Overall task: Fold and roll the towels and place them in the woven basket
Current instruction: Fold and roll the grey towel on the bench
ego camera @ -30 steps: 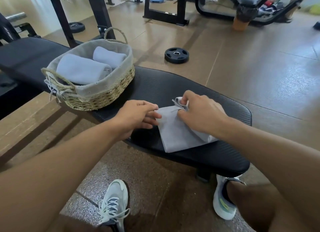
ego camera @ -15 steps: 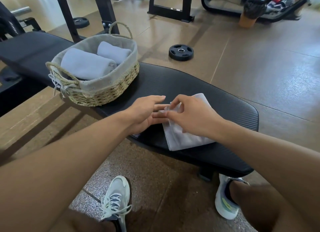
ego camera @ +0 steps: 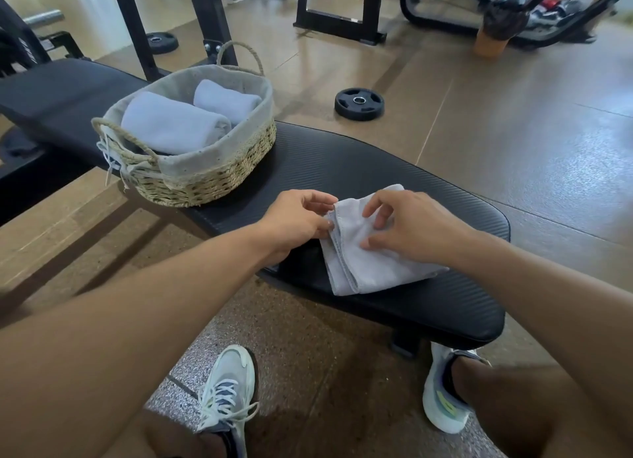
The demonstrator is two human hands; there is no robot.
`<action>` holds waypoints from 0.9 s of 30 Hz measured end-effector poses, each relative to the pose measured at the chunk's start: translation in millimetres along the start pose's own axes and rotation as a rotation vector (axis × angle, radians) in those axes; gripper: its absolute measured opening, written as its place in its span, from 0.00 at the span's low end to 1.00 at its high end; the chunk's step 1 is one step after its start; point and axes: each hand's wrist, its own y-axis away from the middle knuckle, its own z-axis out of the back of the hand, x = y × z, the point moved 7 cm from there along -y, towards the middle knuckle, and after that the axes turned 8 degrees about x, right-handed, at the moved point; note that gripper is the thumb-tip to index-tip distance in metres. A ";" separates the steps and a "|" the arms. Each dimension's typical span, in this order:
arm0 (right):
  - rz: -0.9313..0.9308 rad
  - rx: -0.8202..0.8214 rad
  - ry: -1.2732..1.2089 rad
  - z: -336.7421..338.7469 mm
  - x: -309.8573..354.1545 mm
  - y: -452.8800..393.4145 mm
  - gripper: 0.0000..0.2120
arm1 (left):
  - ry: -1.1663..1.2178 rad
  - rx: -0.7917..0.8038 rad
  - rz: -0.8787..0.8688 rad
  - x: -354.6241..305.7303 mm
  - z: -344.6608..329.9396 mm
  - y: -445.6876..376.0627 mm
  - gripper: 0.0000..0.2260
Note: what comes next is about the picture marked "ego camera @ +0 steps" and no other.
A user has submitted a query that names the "person's left hand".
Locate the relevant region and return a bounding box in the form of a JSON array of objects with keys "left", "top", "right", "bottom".
[{"left": 256, "top": 189, "right": 340, "bottom": 267}]

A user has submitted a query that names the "person's right hand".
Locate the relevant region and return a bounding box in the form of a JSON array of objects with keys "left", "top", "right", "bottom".
[{"left": 359, "top": 189, "right": 478, "bottom": 268}]

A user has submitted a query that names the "light grey towel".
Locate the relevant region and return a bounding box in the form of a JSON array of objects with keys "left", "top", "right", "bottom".
[{"left": 320, "top": 184, "right": 450, "bottom": 297}]

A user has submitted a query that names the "woven basket with white liner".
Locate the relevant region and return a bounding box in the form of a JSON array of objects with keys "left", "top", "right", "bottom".
[{"left": 91, "top": 41, "right": 278, "bottom": 208}]

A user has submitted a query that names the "white towel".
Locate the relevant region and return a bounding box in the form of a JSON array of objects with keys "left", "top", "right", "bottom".
[
  {"left": 193, "top": 79, "right": 263, "bottom": 126},
  {"left": 121, "top": 91, "right": 232, "bottom": 156}
]

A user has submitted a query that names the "person's right forearm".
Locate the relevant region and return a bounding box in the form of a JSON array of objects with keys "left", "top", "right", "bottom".
[{"left": 454, "top": 230, "right": 633, "bottom": 439}]

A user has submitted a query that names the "person's left forearm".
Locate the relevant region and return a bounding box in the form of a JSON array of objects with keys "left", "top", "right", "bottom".
[{"left": 0, "top": 223, "right": 278, "bottom": 458}]

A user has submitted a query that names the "person's left white shoe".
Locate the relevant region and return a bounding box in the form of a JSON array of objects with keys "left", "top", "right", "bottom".
[{"left": 195, "top": 345, "right": 260, "bottom": 458}]

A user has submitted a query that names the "person's white shoe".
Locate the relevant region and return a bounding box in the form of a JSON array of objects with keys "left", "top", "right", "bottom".
[
  {"left": 421, "top": 343, "right": 493, "bottom": 435},
  {"left": 195, "top": 345, "right": 260, "bottom": 458}
]

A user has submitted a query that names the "person's right white shoe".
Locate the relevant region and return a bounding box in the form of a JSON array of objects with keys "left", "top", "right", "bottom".
[{"left": 421, "top": 343, "right": 493, "bottom": 435}]

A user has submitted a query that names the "person's right leg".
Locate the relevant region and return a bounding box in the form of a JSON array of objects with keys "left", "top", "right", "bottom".
[{"left": 452, "top": 356, "right": 614, "bottom": 458}]

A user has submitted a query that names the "person's leg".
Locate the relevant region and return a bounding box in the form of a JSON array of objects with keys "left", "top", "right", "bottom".
[
  {"left": 104, "top": 408, "right": 228, "bottom": 458},
  {"left": 452, "top": 356, "right": 614, "bottom": 458}
]

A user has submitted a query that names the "person's left leg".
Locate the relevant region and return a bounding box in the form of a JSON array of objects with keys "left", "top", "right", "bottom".
[{"left": 104, "top": 408, "right": 228, "bottom": 458}]

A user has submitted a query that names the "black padded weight bench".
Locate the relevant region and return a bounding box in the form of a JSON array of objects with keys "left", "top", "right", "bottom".
[{"left": 0, "top": 58, "right": 511, "bottom": 357}]

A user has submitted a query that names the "black rubber weight plate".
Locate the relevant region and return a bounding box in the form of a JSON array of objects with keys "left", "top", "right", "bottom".
[
  {"left": 334, "top": 87, "right": 386, "bottom": 122},
  {"left": 146, "top": 31, "right": 180, "bottom": 56}
]

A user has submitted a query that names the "black steel squat rack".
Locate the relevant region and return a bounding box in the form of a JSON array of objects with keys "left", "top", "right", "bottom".
[{"left": 108, "top": 0, "right": 238, "bottom": 83}]

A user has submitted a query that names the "orange bin with black bag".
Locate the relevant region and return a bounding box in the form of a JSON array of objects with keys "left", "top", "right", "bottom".
[{"left": 473, "top": 2, "right": 530, "bottom": 60}]

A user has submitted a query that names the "black steel base beam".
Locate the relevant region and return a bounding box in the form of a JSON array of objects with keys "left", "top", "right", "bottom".
[{"left": 0, "top": 145, "right": 100, "bottom": 226}]

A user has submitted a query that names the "large black weight plate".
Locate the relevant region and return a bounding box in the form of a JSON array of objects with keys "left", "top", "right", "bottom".
[{"left": 0, "top": 126, "right": 48, "bottom": 159}]

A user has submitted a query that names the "silver steel barbell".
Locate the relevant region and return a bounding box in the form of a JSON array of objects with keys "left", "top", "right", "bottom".
[{"left": 22, "top": 9, "right": 66, "bottom": 28}]

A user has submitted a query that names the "black bumper plate white print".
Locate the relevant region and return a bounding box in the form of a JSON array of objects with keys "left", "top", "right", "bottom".
[{"left": 0, "top": 0, "right": 50, "bottom": 77}]

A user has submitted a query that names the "black bench press frame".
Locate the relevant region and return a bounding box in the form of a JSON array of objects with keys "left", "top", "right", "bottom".
[{"left": 217, "top": 0, "right": 388, "bottom": 46}]

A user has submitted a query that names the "black barbell stand frame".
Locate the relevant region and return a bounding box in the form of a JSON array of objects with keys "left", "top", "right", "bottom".
[{"left": 39, "top": 31, "right": 91, "bottom": 62}]

